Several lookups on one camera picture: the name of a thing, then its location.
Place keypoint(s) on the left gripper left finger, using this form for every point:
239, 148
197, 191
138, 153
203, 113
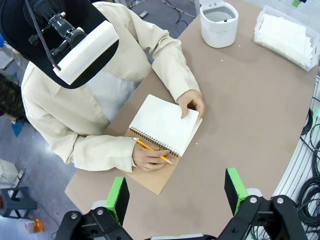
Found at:
117, 197

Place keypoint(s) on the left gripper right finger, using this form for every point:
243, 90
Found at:
232, 190

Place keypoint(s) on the yellow pencil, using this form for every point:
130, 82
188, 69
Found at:
143, 145

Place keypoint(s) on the spiral notebook with kraft cover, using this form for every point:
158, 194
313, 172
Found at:
162, 125

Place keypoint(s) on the person's left forearm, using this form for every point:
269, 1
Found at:
175, 72

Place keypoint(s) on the person's right forearm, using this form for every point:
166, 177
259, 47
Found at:
100, 152

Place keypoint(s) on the person's right hand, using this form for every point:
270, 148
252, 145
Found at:
147, 160

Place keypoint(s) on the person's left hand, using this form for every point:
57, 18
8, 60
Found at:
195, 97

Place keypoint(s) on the orange translucent object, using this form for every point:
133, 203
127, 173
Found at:
37, 225

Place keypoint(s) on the person in beige shirt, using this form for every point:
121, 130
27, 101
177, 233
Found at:
75, 112

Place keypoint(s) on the dark grey step stool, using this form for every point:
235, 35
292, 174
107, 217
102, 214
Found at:
20, 202

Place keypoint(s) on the white box on floor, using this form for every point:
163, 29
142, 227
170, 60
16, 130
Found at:
7, 172

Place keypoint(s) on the blue triangular floor piece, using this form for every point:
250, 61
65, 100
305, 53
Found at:
17, 126

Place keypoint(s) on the dark camouflage garment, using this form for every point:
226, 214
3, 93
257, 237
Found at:
10, 97

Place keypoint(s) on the white perforated plastic basket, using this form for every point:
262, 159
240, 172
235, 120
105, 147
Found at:
275, 48

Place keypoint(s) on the white round waste bin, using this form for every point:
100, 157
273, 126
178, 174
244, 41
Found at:
217, 35

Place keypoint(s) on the stack of white paper sheets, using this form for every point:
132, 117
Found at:
282, 32

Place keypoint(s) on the small grey floor device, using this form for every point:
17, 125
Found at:
143, 14

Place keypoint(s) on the black cap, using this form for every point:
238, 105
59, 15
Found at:
15, 32

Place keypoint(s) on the small green object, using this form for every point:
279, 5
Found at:
296, 2

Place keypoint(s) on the white head-mounted camera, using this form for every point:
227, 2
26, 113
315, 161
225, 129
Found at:
85, 52

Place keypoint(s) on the black head camera mount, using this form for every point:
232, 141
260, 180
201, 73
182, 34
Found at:
62, 25

